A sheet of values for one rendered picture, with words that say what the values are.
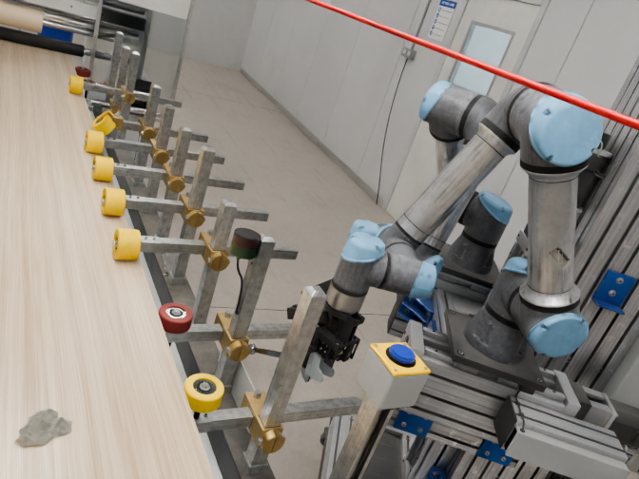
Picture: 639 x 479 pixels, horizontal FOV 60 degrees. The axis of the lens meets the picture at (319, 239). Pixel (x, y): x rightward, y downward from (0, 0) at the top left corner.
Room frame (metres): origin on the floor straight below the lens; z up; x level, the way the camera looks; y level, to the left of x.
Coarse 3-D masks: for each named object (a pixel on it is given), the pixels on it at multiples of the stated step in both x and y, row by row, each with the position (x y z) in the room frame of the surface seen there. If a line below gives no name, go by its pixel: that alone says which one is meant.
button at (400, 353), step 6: (390, 348) 0.71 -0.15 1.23; (396, 348) 0.71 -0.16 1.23; (402, 348) 0.72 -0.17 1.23; (408, 348) 0.72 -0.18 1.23; (396, 354) 0.70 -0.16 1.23; (402, 354) 0.70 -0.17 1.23; (408, 354) 0.70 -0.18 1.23; (414, 354) 0.71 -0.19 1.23; (396, 360) 0.69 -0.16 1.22; (402, 360) 0.69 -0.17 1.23; (408, 360) 0.69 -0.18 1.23; (414, 360) 0.70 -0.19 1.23
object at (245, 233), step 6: (240, 228) 1.12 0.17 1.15; (246, 228) 1.13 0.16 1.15; (240, 234) 1.09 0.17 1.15; (246, 234) 1.10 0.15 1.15; (252, 234) 1.11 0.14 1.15; (258, 234) 1.12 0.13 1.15; (252, 264) 1.11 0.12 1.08; (240, 276) 1.11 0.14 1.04; (240, 294) 1.11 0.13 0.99; (240, 300) 1.11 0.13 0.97
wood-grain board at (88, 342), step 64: (0, 64) 2.53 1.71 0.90; (64, 64) 2.93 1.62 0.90; (0, 128) 1.79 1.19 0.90; (64, 128) 1.99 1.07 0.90; (0, 192) 1.35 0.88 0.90; (64, 192) 1.48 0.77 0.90; (0, 256) 1.07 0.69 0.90; (64, 256) 1.16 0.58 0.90; (0, 320) 0.87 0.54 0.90; (64, 320) 0.93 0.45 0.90; (128, 320) 1.00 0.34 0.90; (0, 384) 0.72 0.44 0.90; (64, 384) 0.76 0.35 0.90; (128, 384) 0.82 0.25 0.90; (0, 448) 0.60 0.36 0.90; (64, 448) 0.64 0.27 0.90; (128, 448) 0.68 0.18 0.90; (192, 448) 0.72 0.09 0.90
